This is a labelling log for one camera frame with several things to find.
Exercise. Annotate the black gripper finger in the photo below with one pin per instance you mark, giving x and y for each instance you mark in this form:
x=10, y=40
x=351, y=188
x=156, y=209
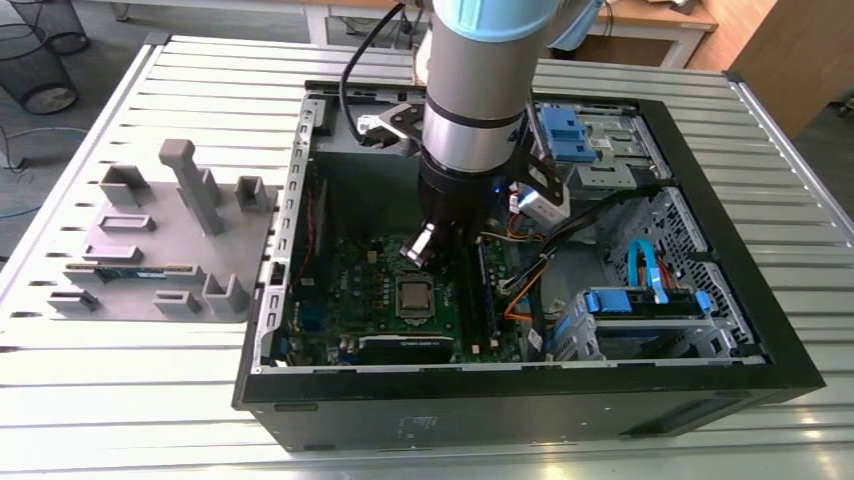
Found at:
x=463, y=250
x=423, y=247

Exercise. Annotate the silver CPU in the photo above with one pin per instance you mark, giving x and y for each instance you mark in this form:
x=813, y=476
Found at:
x=415, y=295

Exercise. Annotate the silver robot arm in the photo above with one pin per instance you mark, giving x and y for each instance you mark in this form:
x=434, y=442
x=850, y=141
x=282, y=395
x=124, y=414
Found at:
x=474, y=75

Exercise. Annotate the black RAM slot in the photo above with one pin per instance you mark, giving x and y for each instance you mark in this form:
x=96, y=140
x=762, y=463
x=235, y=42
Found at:
x=474, y=310
x=482, y=310
x=467, y=310

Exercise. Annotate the green motherboard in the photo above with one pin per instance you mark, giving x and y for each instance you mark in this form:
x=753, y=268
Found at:
x=361, y=300

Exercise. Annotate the grey power supply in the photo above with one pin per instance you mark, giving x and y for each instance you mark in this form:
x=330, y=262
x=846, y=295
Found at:
x=361, y=185

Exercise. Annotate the black graphics card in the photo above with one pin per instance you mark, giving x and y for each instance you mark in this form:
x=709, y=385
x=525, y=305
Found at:
x=407, y=350

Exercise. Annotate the blue plastic disk carrier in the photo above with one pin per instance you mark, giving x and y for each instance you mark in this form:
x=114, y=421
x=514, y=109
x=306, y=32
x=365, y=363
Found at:
x=567, y=135

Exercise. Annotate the grey metal drive cage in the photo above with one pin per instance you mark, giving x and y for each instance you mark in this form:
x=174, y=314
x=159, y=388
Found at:
x=614, y=175
x=654, y=327

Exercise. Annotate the hard disk in blue carrier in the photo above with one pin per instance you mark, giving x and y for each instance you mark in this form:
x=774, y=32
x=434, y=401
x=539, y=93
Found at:
x=610, y=302

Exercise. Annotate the black PC case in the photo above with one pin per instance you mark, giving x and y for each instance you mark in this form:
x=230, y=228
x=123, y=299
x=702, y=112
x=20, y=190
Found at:
x=467, y=410

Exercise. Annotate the grey parts rack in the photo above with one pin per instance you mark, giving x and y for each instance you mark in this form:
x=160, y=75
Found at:
x=167, y=250

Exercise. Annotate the dark RAM stick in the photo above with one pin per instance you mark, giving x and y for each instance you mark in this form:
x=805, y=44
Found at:
x=127, y=273

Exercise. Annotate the wooden desk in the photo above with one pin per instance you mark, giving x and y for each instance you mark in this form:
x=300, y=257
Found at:
x=667, y=17

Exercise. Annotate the wooden cabinet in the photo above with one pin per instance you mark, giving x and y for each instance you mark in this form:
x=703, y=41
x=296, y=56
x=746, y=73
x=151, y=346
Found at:
x=788, y=60

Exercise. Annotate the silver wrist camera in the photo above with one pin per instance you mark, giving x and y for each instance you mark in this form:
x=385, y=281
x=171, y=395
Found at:
x=543, y=205
x=374, y=125

